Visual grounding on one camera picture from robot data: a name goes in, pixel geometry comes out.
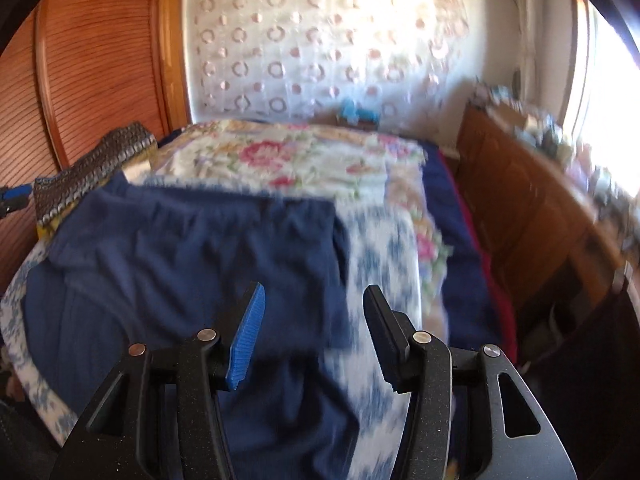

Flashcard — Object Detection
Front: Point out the blue plastic bag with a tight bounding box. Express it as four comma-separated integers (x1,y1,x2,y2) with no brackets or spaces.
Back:
337,100,381,126

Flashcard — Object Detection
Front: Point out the blue floral bed sheet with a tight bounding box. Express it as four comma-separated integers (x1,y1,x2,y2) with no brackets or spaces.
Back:
0,200,426,480

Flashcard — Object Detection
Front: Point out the wooden slatted wardrobe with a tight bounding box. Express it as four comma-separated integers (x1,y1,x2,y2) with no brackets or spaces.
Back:
0,0,193,291

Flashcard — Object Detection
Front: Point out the bright window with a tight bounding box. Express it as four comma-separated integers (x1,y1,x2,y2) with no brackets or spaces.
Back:
565,0,640,201

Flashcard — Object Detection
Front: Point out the navy printed T-shirt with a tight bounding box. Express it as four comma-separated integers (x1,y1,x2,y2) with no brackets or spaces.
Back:
22,172,361,480

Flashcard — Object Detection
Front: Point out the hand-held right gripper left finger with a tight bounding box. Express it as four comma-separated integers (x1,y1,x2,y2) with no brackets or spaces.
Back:
50,281,266,480

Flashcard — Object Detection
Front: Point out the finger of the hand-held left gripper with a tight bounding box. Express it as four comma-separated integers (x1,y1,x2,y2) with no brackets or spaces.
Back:
0,184,32,220

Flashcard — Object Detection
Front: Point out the floral quilt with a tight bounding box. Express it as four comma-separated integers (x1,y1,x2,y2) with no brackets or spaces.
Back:
150,120,453,321

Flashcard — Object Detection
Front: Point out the navy blanket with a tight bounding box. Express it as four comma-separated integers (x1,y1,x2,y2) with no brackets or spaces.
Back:
420,140,506,356

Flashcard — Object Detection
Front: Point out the dark patterned pillow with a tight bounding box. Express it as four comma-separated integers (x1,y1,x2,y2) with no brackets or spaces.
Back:
32,121,158,226

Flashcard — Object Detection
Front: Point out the sheer circle-patterned wall curtain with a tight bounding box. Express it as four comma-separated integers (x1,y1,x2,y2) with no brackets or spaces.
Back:
185,0,471,122

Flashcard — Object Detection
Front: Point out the row of windowsill clutter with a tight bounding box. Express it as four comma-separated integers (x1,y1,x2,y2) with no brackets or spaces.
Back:
470,80,636,241

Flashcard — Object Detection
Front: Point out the wooden low cabinet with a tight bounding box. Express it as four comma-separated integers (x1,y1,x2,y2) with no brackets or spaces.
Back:
455,102,636,321

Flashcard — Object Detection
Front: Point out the black chair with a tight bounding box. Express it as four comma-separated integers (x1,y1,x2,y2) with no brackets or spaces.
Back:
520,260,640,480

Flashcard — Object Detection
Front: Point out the pale window curtain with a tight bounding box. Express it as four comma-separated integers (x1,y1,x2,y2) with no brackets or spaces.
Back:
500,0,536,91

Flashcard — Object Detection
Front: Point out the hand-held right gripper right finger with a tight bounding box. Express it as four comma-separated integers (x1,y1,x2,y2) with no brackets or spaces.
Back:
362,284,573,480

